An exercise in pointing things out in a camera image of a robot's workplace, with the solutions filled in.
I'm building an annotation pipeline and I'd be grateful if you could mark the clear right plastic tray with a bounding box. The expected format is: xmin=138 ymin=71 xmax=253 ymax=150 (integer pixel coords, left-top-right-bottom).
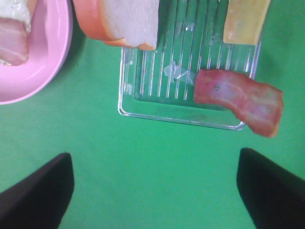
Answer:
xmin=118 ymin=0 xmax=260 ymax=131

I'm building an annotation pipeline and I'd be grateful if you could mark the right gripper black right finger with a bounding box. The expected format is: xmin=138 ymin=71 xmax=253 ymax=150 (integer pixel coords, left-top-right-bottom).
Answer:
xmin=236 ymin=148 xmax=305 ymax=229

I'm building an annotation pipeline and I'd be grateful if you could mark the red bacon strip tray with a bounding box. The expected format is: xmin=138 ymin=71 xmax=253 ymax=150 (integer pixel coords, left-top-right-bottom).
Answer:
xmin=194 ymin=69 xmax=284 ymax=138

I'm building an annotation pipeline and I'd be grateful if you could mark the pink bacon strip tray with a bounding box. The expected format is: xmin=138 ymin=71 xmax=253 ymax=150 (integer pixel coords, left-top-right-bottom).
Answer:
xmin=0 ymin=18 xmax=30 ymax=66

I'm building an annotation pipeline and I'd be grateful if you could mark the green lettuce leaf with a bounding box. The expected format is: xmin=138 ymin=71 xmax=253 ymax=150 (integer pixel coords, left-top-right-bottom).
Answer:
xmin=0 ymin=0 xmax=32 ymax=34

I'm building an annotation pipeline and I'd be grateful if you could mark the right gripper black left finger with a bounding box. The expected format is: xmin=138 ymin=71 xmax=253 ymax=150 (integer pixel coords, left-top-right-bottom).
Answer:
xmin=0 ymin=153 xmax=74 ymax=229

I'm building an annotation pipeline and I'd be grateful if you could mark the yellow cheese slice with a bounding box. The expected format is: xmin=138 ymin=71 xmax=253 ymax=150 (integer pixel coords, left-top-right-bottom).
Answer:
xmin=223 ymin=0 xmax=271 ymax=45

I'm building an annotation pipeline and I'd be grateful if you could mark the upright toast bread slice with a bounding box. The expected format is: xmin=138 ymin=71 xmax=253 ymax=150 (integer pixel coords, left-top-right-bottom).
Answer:
xmin=73 ymin=0 xmax=160 ymax=51

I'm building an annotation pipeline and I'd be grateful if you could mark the pink round plate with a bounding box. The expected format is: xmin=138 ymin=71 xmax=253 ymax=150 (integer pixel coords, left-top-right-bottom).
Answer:
xmin=0 ymin=0 xmax=73 ymax=104

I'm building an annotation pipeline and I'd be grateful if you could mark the green tablecloth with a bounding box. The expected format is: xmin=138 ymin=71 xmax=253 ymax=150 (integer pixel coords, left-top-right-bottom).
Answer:
xmin=0 ymin=0 xmax=305 ymax=229

